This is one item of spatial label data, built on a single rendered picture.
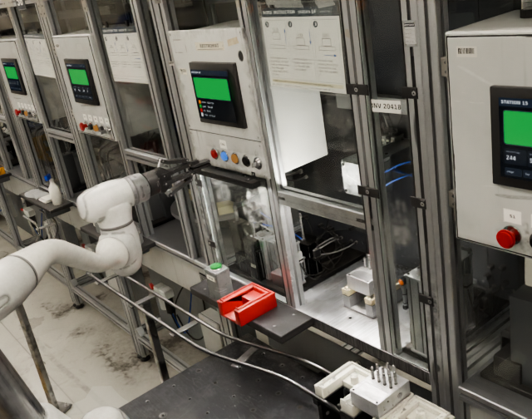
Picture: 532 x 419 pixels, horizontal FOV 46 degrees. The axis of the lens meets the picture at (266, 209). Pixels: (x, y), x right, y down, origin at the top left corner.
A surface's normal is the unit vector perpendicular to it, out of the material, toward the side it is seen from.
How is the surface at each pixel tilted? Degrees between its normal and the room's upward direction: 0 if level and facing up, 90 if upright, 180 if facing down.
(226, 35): 90
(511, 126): 90
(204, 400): 0
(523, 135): 90
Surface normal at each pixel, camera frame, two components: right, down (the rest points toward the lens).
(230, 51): -0.77, 0.35
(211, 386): -0.16, -0.92
